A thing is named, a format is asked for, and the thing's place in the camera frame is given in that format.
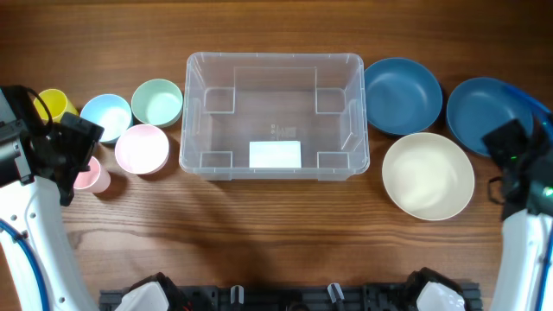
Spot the dark blue plate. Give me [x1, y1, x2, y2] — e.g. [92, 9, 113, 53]
[364, 57, 443, 136]
[446, 77, 534, 157]

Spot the light pink bowl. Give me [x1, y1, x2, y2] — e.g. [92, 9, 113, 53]
[114, 124, 170, 175]

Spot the light green bowl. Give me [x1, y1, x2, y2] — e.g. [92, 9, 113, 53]
[130, 79, 183, 128]

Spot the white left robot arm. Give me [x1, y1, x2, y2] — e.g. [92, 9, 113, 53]
[1, 86, 104, 310]

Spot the right arm base joint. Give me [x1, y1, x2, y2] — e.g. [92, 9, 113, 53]
[399, 267, 470, 311]

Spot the left arm base joint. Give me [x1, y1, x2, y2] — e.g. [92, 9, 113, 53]
[116, 272, 194, 311]

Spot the clear plastic storage container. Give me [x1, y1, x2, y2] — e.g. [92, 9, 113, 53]
[179, 52, 370, 181]

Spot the white label in container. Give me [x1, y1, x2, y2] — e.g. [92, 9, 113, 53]
[249, 141, 302, 168]

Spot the pink cup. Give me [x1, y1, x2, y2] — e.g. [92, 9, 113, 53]
[73, 156, 111, 194]

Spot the yellow cup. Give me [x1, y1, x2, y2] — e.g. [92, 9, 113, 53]
[39, 89, 79, 123]

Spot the light blue bowl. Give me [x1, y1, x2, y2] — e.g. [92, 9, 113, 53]
[80, 94, 133, 143]

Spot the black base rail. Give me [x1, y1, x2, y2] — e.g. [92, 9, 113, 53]
[99, 282, 483, 311]

